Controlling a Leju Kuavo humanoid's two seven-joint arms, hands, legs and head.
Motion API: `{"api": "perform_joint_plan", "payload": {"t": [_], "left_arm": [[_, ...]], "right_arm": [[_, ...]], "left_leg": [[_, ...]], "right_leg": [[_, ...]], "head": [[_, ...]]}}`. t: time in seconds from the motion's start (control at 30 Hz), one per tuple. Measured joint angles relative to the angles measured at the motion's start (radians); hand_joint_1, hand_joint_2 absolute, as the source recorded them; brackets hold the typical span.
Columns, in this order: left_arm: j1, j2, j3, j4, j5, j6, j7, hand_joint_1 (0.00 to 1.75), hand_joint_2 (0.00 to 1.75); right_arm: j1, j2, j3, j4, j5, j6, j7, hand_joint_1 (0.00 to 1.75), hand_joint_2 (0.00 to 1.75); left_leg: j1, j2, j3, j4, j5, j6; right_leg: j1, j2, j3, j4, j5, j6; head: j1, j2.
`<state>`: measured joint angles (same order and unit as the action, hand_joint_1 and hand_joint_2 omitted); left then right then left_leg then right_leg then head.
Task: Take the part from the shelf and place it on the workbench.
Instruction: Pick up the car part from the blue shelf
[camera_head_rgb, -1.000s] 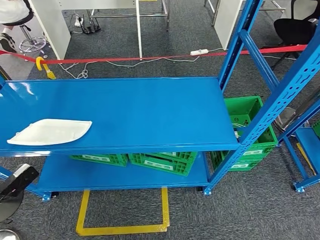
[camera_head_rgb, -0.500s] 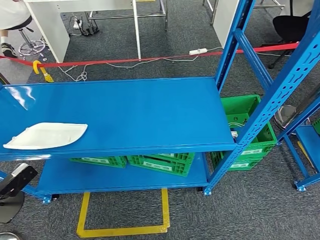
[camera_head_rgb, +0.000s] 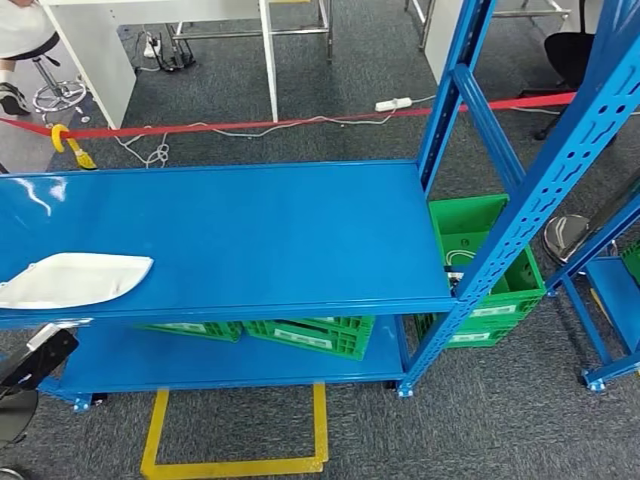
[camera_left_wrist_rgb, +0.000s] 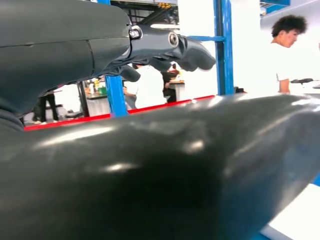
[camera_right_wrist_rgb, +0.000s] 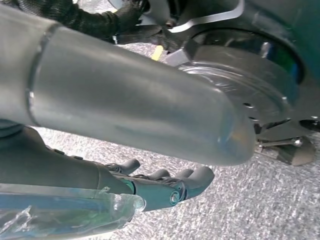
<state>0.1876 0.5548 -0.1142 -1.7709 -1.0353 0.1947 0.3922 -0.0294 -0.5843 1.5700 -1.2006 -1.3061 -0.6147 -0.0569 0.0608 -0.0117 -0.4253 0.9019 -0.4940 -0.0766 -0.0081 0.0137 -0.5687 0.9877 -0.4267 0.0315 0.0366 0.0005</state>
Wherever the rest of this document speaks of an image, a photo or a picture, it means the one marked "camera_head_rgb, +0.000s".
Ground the yellow hook-shaped fitting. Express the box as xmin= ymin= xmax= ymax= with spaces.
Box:
xmin=51 ymin=123 xmax=98 ymax=172

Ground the black office chair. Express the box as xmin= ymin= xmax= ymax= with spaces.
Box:
xmin=517 ymin=0 xmax=618 ymax=142

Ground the yellow floor tape line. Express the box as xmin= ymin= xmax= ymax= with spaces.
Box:
xmin=589 ymin=288 xmax=614 ymax=329

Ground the white desk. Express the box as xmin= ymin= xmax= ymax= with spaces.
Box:
xmin=38 ymin=0 xmax=279 ymax=130

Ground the white cable bundle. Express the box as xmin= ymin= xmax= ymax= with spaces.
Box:
xmin=445 ymin=250 xmax=481 ymax=293

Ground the black stool chrome base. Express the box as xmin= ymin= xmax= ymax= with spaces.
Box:
xmin=0 ymin=31 xmax=88 ymax=114

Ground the steel frame table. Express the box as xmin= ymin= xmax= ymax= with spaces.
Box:
xmin=172 ymin=0 xmax=334 ymax=64
xmin=404 ymin=0 xmax=571 ymax=51

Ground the person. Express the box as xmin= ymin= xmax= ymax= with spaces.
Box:
xmin=0 ymin=0 xmax=56 ymax=117

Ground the blue metal shelf rack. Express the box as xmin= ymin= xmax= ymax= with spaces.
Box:
xmin=0 ymin=0 xmax=640 ymax=413
xmin=545 ymin=192 xmax=640 ymax=393

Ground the red barrier tape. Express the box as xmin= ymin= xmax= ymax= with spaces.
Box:
xmin=0 ymin=91 xmax=576 ymax=142

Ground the open green plastic crate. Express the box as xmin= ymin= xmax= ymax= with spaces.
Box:
xmin=429 ymin=193 xmax=547 ymax=323

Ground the white desk panel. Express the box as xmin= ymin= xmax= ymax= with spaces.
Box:
xmin=423 ymin=0 xmax=463 ymax=85

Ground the white curved plastic part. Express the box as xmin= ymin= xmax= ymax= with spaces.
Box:
xmin=0 ymin=252 xmax=155 ymax=311

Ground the yellow floor tape square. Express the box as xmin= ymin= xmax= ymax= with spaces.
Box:
xmin=140 ymin=382 xmax=330 ymax=480

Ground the black round-base stand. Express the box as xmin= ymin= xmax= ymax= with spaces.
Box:
xmin=0 ymin=389 xmax=39 ymax=453

